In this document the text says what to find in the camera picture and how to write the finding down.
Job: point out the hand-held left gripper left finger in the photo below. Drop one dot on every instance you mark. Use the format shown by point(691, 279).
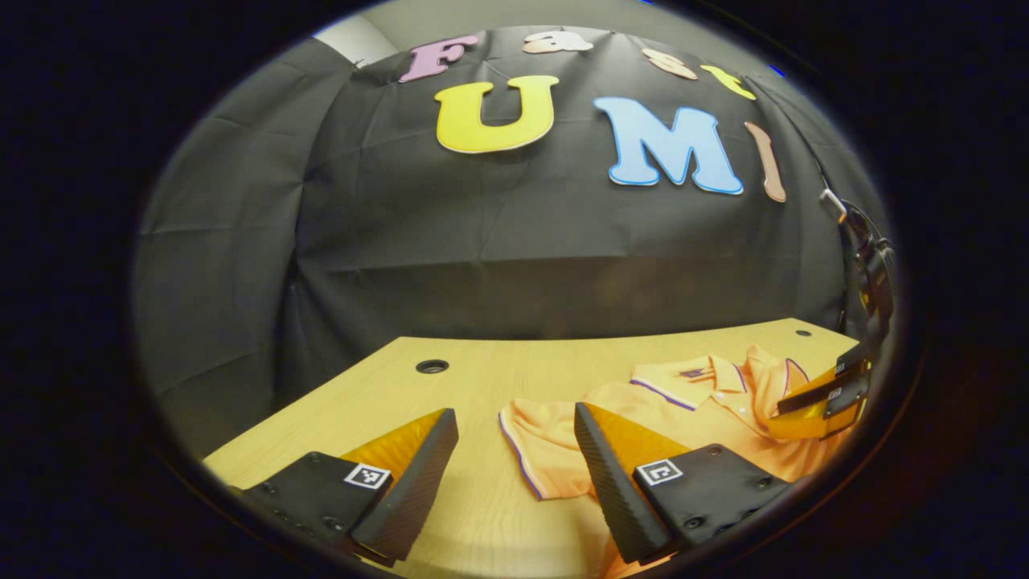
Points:
point(410, 490)

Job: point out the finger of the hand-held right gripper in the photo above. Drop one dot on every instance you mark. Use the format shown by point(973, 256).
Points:
point(828, 382)
point(820, 422)

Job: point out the black backdrop cloth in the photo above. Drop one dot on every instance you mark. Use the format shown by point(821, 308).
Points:
point(482, 265)

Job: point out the orange T-shirt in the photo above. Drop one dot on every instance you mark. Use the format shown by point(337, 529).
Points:
point(707, 434)

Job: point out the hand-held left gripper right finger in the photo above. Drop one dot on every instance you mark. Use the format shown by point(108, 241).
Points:
point(615, 490)

